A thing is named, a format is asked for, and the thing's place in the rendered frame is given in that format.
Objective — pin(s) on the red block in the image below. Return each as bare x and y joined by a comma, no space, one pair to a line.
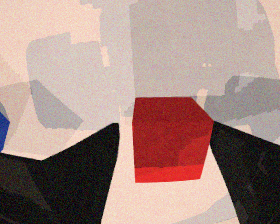
170,138

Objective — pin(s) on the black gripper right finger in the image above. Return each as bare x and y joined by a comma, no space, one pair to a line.
250,168

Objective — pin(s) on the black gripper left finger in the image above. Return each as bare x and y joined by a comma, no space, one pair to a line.
72,186

